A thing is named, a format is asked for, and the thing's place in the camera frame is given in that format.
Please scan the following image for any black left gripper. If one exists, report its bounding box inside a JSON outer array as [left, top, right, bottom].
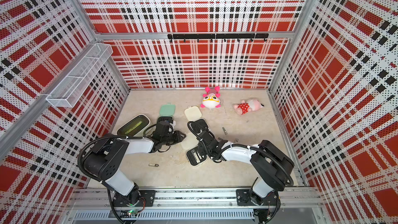
[[162, 130, 187, 145]]

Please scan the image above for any cream nail kit case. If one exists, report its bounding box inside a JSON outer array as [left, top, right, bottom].
[[186, 146, 207, 167], [184, 106, 202, 121]]

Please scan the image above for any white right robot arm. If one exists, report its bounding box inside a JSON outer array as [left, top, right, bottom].
[[187, 119, 294, 206]]

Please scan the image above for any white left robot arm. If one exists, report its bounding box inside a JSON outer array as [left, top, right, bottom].
[[77, 117, 186, 206]]

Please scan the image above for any green nail kit case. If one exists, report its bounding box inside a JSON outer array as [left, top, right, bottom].
[[159, 104, 176, 117]]

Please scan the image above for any green oval tray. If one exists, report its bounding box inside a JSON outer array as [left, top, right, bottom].
[[117, 115, 151, 137]]

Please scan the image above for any pink owl plush toy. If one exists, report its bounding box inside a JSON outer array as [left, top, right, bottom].
[[201, 86, 221, 109]]

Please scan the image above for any pink strawberry plush toy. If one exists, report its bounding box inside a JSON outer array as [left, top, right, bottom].
[[233, 99, 264, 115]]

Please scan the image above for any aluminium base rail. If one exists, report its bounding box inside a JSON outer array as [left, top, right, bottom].
[[68, 187, 331, 224]]

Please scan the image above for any clear wall shelf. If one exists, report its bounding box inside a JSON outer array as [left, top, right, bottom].
[[46, 43, 113, 108]]

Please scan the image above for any black hook rail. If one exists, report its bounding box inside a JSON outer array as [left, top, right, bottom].
[[167, 33, 269, 41]]

